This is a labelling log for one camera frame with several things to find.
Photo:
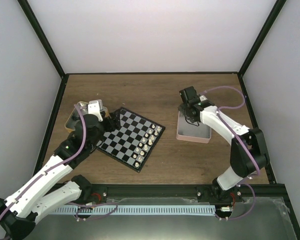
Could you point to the pink tin box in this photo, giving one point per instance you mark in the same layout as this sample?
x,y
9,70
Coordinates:
x,y
192,132

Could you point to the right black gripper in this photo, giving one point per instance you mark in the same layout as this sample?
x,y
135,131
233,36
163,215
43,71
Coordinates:
x,y
181,108

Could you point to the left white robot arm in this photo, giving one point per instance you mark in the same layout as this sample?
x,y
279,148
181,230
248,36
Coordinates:
x,y
24,209

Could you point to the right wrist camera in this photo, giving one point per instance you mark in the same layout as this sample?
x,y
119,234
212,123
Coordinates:
x,y
188,94

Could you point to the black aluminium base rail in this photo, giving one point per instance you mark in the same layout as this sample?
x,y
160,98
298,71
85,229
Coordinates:
x,y
206,193

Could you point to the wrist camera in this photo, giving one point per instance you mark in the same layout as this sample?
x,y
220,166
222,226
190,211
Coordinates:
x,y
188,94
96,108

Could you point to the light blue slotted cable duct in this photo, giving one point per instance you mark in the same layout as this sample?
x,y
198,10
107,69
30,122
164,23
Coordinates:
x,y
139,210

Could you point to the black and white chessboard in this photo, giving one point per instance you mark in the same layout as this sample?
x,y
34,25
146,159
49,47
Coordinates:
x,y
121,144

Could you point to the yellow tin box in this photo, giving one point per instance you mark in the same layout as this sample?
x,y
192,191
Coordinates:
x,y
74,116

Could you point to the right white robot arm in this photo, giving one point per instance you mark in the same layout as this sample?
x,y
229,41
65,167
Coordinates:
x,y
248,149

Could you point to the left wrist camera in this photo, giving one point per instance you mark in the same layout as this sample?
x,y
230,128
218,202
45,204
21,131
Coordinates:
x,y
96,108

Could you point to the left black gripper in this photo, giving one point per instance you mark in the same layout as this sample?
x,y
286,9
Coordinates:
x,y
116,124

